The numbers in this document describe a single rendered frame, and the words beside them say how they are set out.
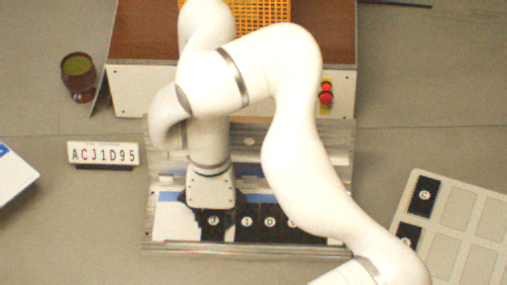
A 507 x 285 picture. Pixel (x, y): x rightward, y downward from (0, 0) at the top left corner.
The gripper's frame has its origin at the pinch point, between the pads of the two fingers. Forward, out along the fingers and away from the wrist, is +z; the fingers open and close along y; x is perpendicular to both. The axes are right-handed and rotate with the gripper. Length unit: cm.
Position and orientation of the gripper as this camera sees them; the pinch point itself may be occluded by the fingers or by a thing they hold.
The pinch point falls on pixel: (213, 217)
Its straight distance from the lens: 215.1
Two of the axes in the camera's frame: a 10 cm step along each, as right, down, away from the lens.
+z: 0.1, 7.6, 6.5
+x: 0.6, -6.5, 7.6
